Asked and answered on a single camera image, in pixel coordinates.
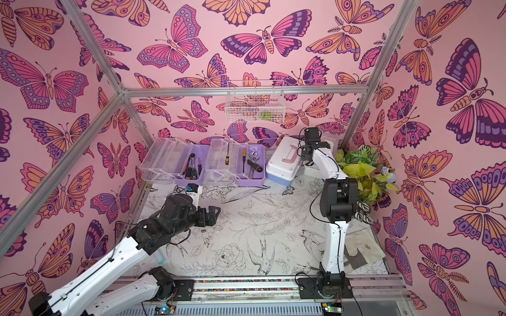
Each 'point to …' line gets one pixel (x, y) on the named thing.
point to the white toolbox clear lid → (311, 170)
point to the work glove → (362, 245)
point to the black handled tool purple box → (254, 166)
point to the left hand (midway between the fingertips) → (213, 207)
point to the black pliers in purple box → (191, 172)
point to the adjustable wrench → (253, 157)
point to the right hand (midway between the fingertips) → (316, 153)
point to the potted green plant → (360, 164)
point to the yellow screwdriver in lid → (227, 157)
